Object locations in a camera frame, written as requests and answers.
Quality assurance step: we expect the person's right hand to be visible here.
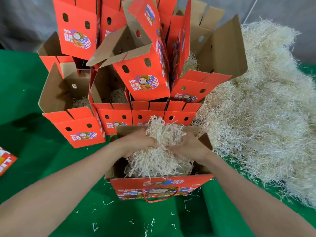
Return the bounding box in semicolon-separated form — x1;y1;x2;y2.
167;130;216;164

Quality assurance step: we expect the person's left hand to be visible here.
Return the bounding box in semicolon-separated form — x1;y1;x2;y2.
112;126;159;159

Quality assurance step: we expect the small straw filler clump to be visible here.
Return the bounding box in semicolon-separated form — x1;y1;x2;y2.
110;87;129;105
71;96;92;110
123;115;197;179
181;53;199;75

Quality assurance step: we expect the pile of wood wool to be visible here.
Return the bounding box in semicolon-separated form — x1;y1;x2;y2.
190;19;316;209

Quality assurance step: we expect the group of red boxes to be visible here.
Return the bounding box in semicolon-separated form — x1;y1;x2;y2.
0;146;18;178

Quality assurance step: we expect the person's right forearm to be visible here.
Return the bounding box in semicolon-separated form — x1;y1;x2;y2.
202;153;316;237

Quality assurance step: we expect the person's left forearm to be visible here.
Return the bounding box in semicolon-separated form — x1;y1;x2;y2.
0;143;124;237

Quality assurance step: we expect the white pole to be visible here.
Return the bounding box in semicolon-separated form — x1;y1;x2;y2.
244;0;260;23

